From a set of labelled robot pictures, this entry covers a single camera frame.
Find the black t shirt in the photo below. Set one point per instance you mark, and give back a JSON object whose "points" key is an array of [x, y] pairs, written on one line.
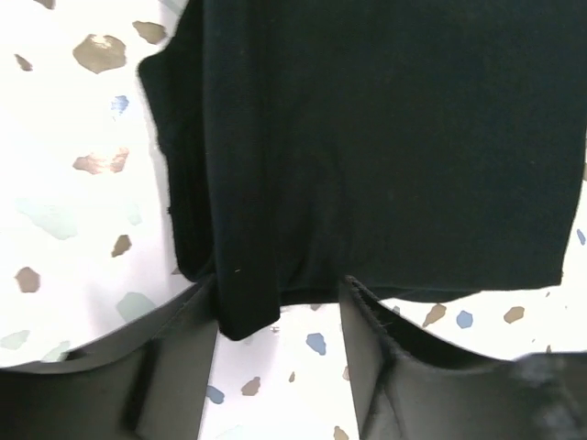
{"points": [[422, 146]]}

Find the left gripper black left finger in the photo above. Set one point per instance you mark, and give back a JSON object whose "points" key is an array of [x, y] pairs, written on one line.
{"points": [[146, 380]]}

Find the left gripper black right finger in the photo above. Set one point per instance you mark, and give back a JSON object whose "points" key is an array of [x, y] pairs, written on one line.
{"points": [[408, 384]]}

